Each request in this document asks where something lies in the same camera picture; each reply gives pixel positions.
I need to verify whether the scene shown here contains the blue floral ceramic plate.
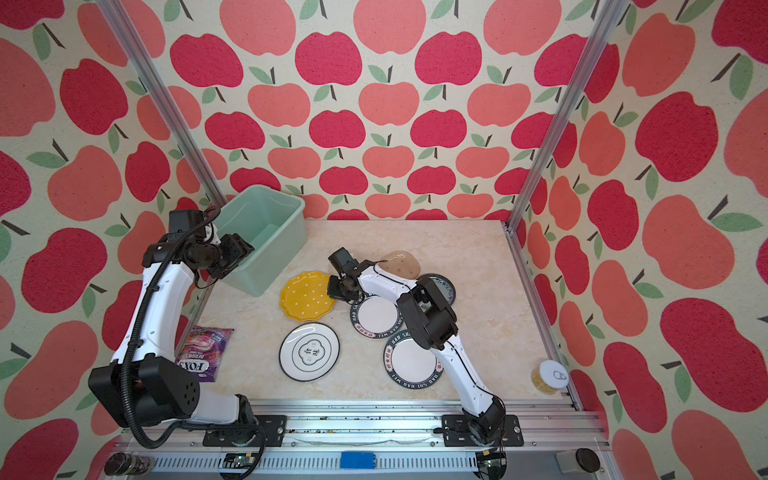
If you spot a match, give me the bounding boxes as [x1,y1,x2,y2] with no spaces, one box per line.
[422,273,457,305]

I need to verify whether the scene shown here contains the aluminium frame post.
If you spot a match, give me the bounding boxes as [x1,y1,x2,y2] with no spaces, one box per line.
[96,0,227,207]
[505,0,631,232]

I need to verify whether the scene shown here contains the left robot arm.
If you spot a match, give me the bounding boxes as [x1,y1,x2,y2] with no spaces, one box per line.
[88,207,254,441]

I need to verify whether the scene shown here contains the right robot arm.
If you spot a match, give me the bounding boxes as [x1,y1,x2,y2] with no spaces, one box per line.
[327,248,506,447]

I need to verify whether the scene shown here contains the black round knob left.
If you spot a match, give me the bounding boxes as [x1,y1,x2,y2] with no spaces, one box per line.
[103,452,155,477]

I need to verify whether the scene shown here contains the yellow polka dot plate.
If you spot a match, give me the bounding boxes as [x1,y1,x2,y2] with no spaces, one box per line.
[280,271,336,322]

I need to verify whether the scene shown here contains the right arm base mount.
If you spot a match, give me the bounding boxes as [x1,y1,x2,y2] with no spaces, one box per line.
[434,415,525,448]

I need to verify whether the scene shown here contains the black corrugated cable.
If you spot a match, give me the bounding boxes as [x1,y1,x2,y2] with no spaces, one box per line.
[118,206,268,480]

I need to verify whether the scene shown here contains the green rim plate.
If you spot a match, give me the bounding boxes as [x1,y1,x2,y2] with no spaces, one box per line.
[383,330,443,390]
[350,295,404,339]

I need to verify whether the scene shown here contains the brown tinted glass plate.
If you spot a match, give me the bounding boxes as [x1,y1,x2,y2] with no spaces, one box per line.
[377,250,421,280]

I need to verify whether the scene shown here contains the blue block on rail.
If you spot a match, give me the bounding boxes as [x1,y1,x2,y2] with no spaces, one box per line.
[340,451,376,470]

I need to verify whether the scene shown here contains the right aluminium frame post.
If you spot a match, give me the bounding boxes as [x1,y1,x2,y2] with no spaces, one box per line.
[505,0,631,232]

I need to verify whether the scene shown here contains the mint green plastic bin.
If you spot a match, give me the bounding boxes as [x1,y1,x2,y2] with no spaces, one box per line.
[214,185,307,297]

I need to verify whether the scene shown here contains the white plate black rings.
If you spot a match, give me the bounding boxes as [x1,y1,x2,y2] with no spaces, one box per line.
[278,321,341,383]

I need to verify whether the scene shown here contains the yellow jar white lid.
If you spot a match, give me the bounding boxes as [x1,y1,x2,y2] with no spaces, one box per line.
[531,360,570,395]

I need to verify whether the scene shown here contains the black round knob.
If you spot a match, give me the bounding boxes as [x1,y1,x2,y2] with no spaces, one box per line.
[103,452,155,477]
[574,448,601,473]

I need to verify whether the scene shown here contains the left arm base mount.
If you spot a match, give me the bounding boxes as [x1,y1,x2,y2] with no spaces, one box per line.
[202,415,287,448]

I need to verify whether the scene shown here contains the left aluminium frame post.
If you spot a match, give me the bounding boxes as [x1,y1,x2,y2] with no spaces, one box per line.
[96,0,227,207]

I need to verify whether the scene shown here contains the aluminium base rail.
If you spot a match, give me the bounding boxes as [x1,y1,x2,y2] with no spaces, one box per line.
[107,399,622,479]

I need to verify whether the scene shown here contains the black round knob right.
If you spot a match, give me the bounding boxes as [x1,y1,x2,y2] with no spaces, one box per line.
[574,448,601,473]

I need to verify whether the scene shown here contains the purple candy bag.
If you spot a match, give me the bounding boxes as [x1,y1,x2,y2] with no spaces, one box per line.
[176,326,234,383]

